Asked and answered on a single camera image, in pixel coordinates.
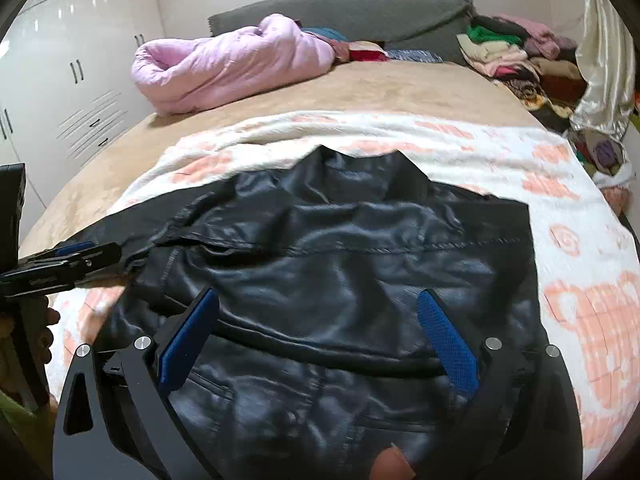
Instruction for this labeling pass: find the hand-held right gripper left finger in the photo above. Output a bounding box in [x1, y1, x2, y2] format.
[52, 287, 223, 480]

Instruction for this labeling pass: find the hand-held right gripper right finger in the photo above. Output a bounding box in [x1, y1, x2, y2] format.
[416, 287, 585, 480]

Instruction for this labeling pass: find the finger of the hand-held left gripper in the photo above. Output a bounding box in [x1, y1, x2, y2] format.
[0, 252, 123, 295]
[52, 241, 121, 261]

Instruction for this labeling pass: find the black leather jacket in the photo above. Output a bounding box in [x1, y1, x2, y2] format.
[75, 145, 548, 480]

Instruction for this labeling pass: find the pile of mixed clothes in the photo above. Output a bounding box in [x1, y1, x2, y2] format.
[457, 14, 591, 133]

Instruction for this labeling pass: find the person's left hand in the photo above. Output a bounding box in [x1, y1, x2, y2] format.
[42, 308, 61, 365]

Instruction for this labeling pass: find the person's right hand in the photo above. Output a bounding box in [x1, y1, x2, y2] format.
[369, 442, 417, 480]

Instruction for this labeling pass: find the white orange printed blanket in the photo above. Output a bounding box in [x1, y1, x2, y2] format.
[47, 110, 640, 476]

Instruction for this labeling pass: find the white wardrobe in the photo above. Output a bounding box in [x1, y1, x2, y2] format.
[0, 0, 167, 233]

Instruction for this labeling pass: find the pink comforter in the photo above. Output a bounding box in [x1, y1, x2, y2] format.
[131, 13, 336, 116]

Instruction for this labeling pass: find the heap of colourful cloths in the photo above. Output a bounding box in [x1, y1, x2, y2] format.
[570, 127, 637, 213]

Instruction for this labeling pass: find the beige bed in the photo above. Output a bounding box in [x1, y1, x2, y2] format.
[20, 60, 556, 261]

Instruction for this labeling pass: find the blue patterned cloth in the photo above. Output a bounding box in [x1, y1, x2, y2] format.
[387, 48, 444, 64]

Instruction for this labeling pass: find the red cloth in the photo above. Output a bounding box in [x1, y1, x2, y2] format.
[332, 40, 392, 64]

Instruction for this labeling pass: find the cream satin curtain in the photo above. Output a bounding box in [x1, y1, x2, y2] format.
[570, 0, 637, 142]

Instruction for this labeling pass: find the teal cloth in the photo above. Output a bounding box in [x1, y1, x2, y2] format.
[300, 27, 348, 44]

